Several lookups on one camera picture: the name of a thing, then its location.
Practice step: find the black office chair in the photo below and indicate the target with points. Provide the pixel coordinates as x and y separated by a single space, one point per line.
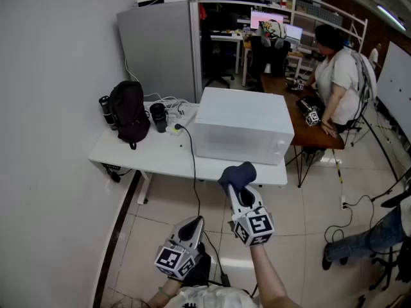
269 58

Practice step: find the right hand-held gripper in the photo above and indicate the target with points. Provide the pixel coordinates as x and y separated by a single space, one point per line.
255 226

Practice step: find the black chair base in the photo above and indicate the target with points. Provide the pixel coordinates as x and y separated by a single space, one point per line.
390 268

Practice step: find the black tumbler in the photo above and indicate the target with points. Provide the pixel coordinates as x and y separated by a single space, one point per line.
158 117

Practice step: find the grey partition panel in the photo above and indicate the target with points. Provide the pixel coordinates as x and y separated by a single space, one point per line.
157 50

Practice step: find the brown wooden table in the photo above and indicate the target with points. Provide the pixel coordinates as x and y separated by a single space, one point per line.
289 107

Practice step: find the hand-held gripper on table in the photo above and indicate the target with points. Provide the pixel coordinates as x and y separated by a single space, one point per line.
297 85
309 109

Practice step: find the patterned jacket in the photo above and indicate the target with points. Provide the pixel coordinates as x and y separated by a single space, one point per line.
272 30

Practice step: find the black and silver bottle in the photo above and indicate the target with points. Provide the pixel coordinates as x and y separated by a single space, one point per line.
106 112

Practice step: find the person's white shirt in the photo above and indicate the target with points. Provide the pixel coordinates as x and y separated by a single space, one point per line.
218 298

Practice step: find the whiteboard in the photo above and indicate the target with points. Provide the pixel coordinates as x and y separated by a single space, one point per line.
395 79

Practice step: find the black stand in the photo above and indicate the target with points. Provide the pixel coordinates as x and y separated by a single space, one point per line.
390 191

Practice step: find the white desk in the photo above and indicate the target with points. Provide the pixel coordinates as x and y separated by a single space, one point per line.
154 156

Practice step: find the black desk control box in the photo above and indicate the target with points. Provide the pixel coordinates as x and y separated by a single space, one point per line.
112 170

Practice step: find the computer monitor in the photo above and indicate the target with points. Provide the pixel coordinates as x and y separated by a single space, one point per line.
261 18
294 32

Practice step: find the person's right forearm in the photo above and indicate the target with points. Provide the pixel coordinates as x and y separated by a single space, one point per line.
269 278

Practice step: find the ceiling light tube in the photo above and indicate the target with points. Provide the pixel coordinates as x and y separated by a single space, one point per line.
391 17

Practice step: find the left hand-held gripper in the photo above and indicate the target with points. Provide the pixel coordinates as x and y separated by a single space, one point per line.
180 255

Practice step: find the white cup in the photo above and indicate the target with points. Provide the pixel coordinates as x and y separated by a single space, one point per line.
267 68

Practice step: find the dark blue cloth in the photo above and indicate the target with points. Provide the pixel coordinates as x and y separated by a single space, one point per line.
239 173

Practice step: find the white floor power strip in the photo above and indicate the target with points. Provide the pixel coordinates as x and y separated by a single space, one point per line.
344 203

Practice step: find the black backpack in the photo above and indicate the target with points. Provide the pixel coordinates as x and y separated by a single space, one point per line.
130 114

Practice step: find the person's left forearm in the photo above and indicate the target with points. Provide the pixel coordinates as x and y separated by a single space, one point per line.
163 294

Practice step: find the white microwave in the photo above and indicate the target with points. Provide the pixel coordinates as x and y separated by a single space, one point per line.
241 120

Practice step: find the black swivel chair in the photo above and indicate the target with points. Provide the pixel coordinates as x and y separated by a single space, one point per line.
218 53

